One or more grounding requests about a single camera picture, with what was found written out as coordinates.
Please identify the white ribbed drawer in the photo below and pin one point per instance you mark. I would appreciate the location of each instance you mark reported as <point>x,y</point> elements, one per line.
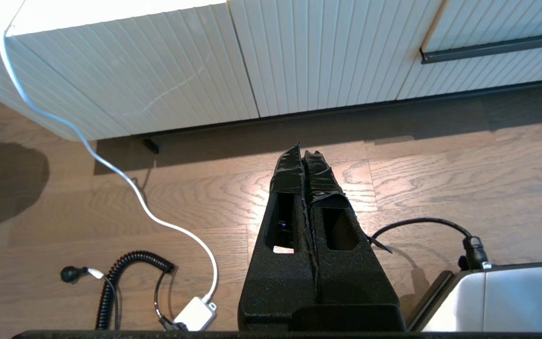
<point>346,56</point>

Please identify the white TV cabinet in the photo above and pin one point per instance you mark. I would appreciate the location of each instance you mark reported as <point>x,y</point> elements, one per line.
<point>111,70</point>

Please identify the white power adapter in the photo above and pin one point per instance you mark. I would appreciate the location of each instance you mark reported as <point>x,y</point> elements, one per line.
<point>195,314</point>

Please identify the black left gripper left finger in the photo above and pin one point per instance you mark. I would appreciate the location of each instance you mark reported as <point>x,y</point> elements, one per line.
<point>261,292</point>

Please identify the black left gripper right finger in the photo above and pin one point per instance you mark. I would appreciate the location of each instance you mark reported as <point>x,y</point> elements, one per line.
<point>355,292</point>

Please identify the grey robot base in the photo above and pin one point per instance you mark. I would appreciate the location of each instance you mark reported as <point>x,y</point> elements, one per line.
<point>511,301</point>

